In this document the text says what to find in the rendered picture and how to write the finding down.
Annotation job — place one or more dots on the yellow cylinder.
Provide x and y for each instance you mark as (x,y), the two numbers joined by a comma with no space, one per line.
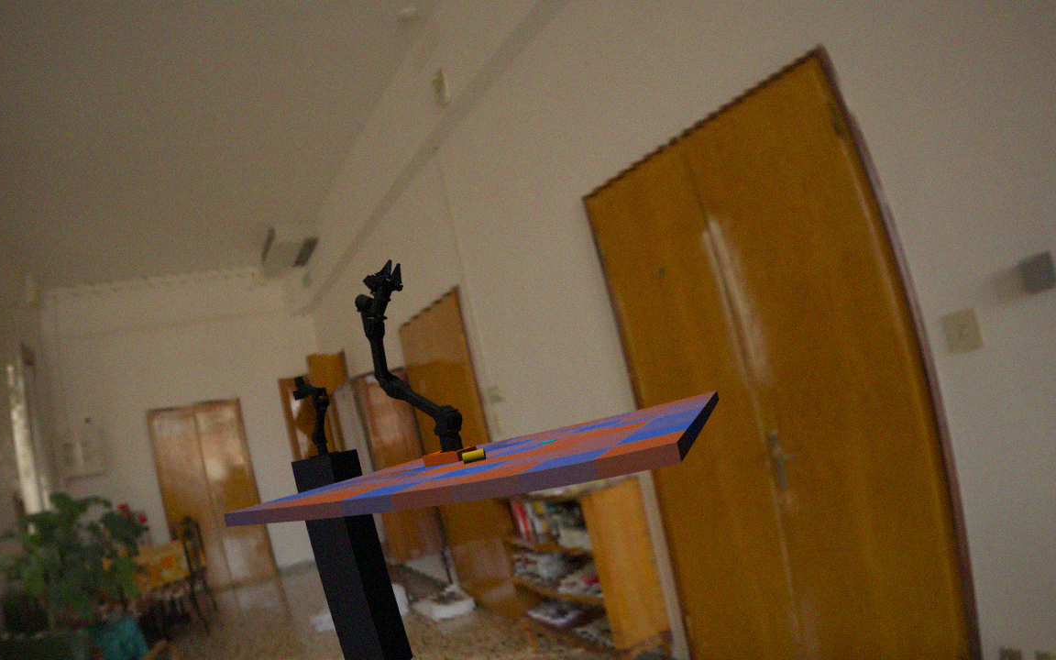
(474,456)

